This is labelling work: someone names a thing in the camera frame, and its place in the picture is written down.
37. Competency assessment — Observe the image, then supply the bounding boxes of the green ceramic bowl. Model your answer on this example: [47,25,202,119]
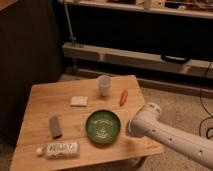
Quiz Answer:
[85,110,121,144]

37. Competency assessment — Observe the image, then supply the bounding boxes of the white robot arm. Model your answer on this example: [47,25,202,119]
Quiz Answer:
[126,102,213,170]

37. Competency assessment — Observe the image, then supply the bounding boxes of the clear plastic cup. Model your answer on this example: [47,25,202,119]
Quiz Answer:
[97,75,111,97]

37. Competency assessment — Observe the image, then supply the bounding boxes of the orange carrot toy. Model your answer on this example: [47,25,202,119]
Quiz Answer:
[119,89,128,106]

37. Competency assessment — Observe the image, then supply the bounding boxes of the white sponge block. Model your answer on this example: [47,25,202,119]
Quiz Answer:
[70,96,88,107]

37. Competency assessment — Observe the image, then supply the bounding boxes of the wooden table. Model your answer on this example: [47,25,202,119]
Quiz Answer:
[10,75,163,171]

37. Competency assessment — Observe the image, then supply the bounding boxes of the metal stand pole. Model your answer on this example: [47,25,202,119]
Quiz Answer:
[63,0,76,46]

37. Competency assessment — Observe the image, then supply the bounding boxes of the grey rectangular block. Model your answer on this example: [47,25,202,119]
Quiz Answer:
[49,117,62,139]

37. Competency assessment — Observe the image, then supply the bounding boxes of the wooden shelf rack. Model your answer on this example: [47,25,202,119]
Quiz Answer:
[63,0,213,88]

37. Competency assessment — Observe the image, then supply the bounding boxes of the plastic water bottle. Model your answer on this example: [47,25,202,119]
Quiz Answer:
[36,142,79,159]

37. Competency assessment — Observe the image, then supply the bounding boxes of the black handle on shelf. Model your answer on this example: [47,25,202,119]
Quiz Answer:
[161,54,190,64]

